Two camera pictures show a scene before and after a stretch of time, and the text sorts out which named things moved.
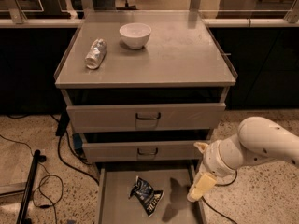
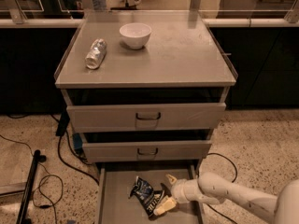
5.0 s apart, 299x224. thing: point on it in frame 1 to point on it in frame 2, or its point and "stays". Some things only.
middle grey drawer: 142,147 stays
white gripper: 210,160 to 179,191
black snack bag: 149,198 stays
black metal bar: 29,187 stays
